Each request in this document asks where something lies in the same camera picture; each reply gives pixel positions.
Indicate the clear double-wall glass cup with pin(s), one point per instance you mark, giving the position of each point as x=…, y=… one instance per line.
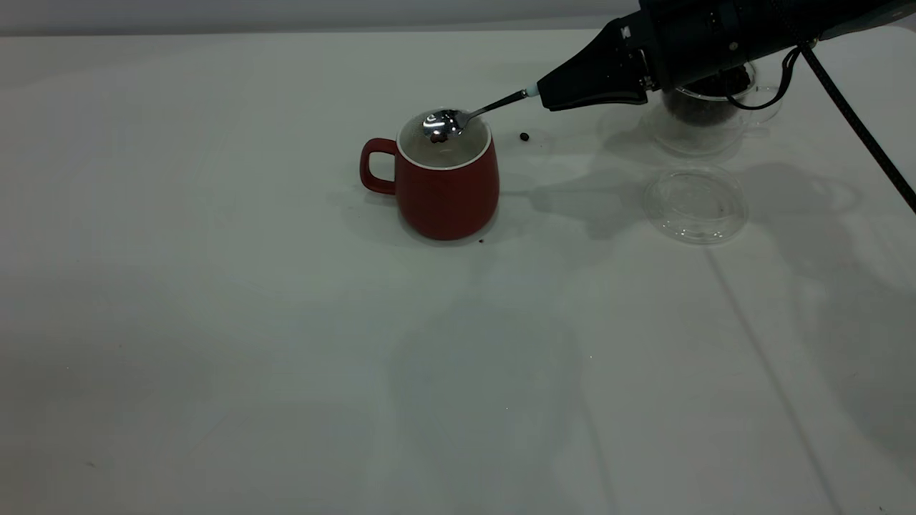
x=687, y=139

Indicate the clear round glass lid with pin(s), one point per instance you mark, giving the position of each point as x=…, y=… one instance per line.
x=694, y=207

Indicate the red ceramic mug white inside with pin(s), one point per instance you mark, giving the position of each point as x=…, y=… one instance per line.
x=447, y=200

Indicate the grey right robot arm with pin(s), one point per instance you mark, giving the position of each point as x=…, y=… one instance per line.
x=880, y=13

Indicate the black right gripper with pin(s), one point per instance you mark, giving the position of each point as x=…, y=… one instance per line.
x=715, y=36

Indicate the pile of dark coffee beans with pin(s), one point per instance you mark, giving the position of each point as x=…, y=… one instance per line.
x=698, y=107

